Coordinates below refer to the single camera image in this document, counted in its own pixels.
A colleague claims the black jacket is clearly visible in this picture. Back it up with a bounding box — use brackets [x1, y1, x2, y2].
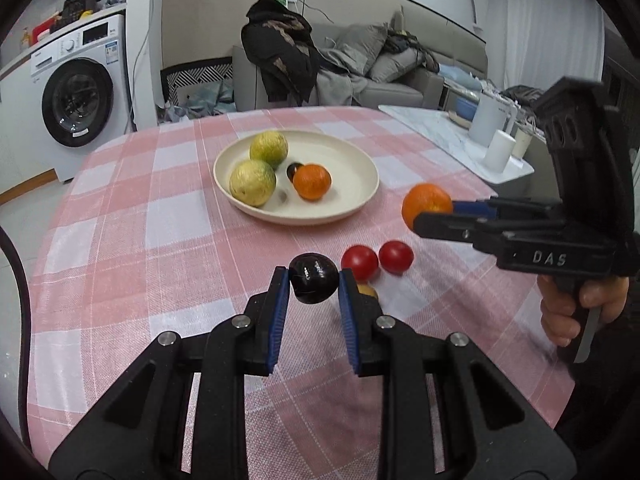
[241, 0, 321, 107]

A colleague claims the white cup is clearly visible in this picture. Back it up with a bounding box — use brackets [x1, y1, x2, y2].
[482, 129, 516, 171]

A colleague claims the white curtain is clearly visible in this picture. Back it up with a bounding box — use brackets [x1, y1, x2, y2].
[502, 0, 606, 92]

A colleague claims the grey sofa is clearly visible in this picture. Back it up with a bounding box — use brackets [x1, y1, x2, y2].
[232, 6, 489, 112]

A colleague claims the red box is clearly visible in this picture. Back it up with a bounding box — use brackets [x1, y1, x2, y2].
[31, 16, 62, 42]

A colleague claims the yellow-green guava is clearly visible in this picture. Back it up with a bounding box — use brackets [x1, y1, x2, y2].
[229, 160, 277, 208]
[249, 131, 290, 170]

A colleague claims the black pressure cooker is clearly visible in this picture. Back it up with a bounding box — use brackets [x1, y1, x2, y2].
[61, 0, 104, 20]

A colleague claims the pink checked tablecloth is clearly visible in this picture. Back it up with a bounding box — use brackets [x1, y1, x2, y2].
[27, 106, 577, 480]

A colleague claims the white washing machine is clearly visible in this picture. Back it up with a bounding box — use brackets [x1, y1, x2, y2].
[31, 7, 136, 184]

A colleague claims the person's right hand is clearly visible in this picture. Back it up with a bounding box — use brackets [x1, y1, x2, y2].
[537, 274, 632, 349]

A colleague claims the orange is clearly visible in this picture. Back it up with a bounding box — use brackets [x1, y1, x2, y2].
[402, 183, 454, 232]
[293, 164, 333, 202]

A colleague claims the black white patterned bag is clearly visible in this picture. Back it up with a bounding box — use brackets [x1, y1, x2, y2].
[161, 57, 236, 124]

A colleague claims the grey pillow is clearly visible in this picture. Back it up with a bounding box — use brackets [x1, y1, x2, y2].
[367, 51, 426, 84]
[334, 23, 389, 67]

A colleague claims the cream cup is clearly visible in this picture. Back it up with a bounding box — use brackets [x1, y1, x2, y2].
[511, 127, 534, 159]

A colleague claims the cream round plate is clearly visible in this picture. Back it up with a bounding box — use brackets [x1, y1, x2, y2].
[213, 130, 380, 225]

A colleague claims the white kettle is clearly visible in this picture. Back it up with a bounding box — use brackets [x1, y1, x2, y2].
[467, 92, 516, 146]

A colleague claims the dark padded jacket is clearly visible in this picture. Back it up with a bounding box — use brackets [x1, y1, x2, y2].
[500, 85, 548, 111]

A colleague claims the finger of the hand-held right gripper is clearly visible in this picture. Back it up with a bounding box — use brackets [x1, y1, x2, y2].
[451, 198, 565, 222]
[412, 212, 503, 250]

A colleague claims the grey blanket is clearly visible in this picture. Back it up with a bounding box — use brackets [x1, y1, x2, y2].
[314, 66, 372, 108]

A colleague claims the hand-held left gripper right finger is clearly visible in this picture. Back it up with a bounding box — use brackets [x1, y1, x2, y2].
[337, 269, 578, 480]

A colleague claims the red tomato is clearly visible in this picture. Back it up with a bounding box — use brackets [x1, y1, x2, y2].
[378, 241, 415, 275]
[341, 245, 380, 282]

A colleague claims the dark clothes pile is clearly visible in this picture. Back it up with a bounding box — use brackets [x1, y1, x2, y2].
[385, 30, 441, 73]

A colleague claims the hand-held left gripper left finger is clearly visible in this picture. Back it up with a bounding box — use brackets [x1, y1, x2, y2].
[47, 266, 292, 480]

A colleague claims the black cable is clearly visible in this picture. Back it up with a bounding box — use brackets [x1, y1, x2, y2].
[0, 225, 32, 453]

